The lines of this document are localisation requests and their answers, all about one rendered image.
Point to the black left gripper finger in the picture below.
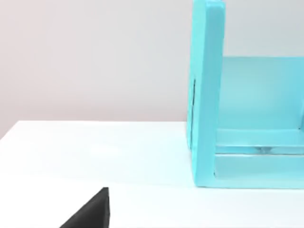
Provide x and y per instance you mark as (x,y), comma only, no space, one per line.
(96,211)

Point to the light blue rack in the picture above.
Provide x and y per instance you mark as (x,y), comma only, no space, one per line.
(249,118)

